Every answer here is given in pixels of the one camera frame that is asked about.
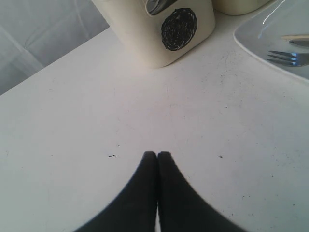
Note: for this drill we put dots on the cream bin with triangle mark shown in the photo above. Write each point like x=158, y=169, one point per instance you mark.
x=238, y=7

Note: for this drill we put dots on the white square plate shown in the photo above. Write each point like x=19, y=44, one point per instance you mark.
x=262, y=33

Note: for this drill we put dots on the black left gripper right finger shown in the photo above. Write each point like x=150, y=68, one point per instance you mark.
x=181, y=209

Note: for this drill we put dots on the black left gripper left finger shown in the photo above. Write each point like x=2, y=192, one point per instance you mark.
x=134, y=208

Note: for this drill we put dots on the stainless steel bowl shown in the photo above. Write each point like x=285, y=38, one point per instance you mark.
x=154, y=7

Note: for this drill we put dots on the stainless steel fork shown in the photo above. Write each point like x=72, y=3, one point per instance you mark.
x=288, y=59

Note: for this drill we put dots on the cream bin with circle mark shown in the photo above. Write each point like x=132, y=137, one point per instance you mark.
x=158, y=40

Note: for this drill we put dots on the stainless steel table knife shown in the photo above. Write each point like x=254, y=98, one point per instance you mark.
x=300, y=42

